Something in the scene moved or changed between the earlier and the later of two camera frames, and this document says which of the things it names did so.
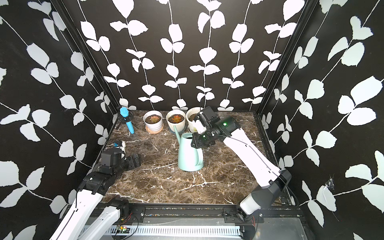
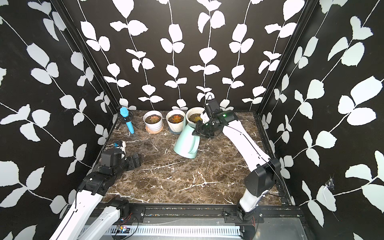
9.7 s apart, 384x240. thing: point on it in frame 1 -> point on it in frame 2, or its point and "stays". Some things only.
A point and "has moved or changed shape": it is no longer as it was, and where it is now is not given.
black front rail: [230, 212] stays
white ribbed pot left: [153, 120] stays
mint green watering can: [190, 159] has moved or changed shape
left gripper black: [133, 164] stays
